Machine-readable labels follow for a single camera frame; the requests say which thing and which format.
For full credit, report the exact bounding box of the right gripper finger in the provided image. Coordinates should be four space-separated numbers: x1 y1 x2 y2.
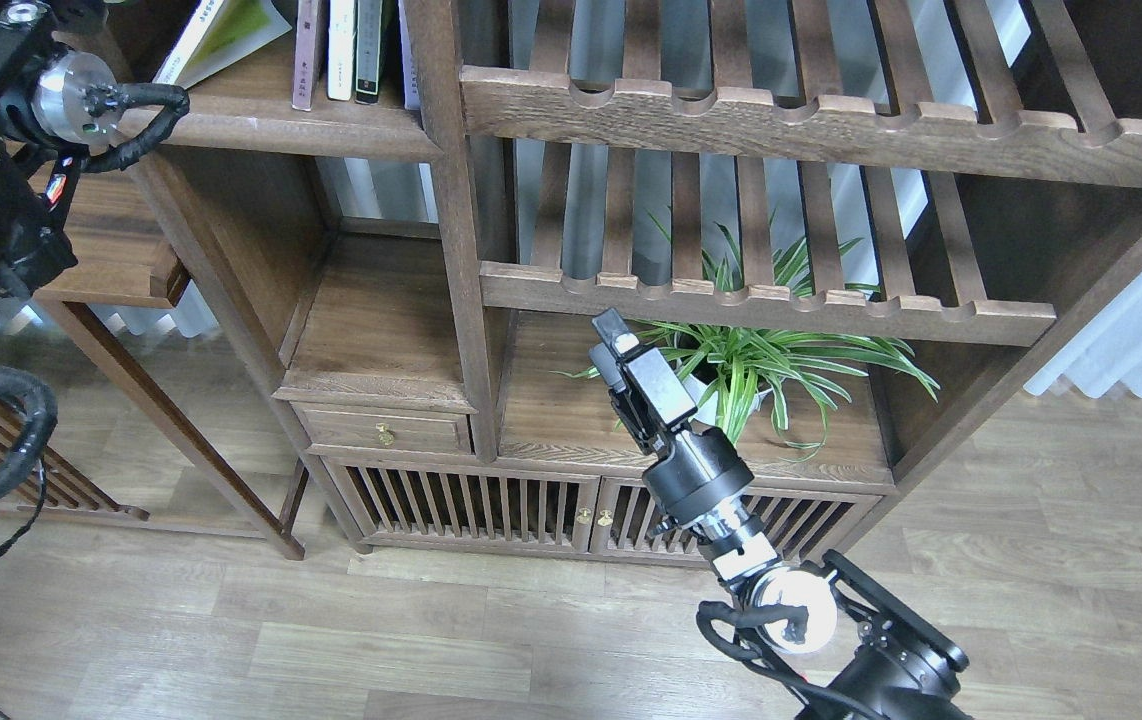
592 307 641 359

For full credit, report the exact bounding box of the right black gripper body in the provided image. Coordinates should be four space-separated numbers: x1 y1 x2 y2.
589 343 695 457

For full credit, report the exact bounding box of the yellow green book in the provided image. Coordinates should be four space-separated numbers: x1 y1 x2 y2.
152 1 292 88

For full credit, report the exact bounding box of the dark brown book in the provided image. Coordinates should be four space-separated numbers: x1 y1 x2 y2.
291 0 327 111

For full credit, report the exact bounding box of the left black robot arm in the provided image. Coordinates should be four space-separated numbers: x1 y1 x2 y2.
0 1 190 498

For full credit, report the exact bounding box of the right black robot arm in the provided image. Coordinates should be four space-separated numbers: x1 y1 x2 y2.
590 309 970 719

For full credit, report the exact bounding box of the white plant pot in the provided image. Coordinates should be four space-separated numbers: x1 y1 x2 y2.
681 371 731 433

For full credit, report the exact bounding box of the green spider plant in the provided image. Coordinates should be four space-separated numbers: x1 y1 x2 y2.
558 215 942 463

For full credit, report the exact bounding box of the dark wooden bookshelf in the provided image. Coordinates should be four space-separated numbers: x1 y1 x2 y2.
31 0 1142 583

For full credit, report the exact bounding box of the pale upright book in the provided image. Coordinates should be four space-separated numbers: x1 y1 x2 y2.
397 0 421 114

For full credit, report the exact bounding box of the dark green upright book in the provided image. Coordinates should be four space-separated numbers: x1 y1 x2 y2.
353 0 397 104

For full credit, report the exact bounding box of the white upright book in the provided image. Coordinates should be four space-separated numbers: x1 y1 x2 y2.
327 0 359 102

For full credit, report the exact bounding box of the wooden side table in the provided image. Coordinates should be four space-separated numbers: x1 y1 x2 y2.
33 160 309 560

